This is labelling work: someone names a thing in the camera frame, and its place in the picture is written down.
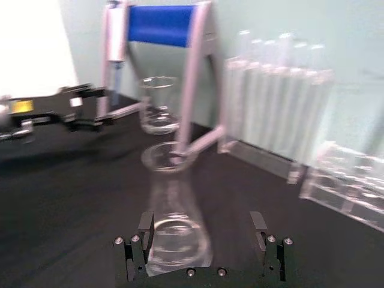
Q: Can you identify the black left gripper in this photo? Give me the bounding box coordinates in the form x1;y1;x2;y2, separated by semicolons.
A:
7;83;115;133

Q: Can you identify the black table cloth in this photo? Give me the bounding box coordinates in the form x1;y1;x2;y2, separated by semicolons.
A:
0;89;384;288

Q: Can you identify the clear glass test tube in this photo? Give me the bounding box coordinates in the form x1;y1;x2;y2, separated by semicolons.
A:
238;29;251;142
308;43;326;160

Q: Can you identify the clear glass beaker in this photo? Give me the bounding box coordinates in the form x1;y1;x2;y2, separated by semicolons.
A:
138;76;181;135

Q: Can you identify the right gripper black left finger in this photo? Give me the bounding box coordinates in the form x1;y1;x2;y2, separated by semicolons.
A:
113;211;155;283

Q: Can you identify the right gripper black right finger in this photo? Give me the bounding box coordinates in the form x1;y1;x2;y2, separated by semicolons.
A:
250;211;293;281

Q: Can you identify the white and blue pipette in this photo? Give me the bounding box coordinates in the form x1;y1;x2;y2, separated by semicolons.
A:
106;2;127;106

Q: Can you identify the clear acrylic rack with holes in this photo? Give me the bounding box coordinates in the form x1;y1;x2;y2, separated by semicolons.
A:
299;140;384;233

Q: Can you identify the grey stand with blue bar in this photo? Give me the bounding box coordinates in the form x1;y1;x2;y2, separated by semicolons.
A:
100;0;226;154

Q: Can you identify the clear glass conical flask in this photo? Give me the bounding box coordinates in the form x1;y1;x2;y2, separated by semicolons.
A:
140;142;215;275

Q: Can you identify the clear acrylic tube drying rack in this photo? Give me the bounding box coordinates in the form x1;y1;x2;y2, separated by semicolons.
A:
220;56;335;185

